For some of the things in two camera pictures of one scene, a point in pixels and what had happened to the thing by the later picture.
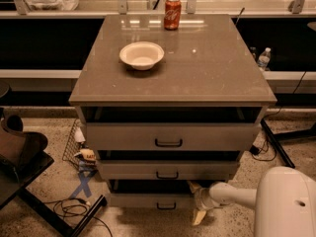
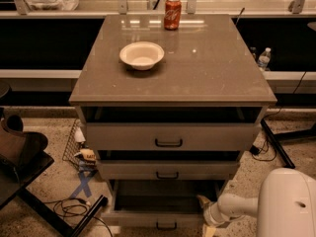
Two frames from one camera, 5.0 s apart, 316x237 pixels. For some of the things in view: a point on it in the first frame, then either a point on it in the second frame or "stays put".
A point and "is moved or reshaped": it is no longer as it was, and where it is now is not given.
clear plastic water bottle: (264, 59) stays put
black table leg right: (276, 143) stays put
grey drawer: (184, 170) stays put
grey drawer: (151, 196) is moved or reshaped
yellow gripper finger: (194, 186) -> (203, 200)
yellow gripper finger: (198, 217) -> (209, 231)
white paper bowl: (141, 55) stays put
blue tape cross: (84, 186) stays put
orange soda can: (172, 13) stays put
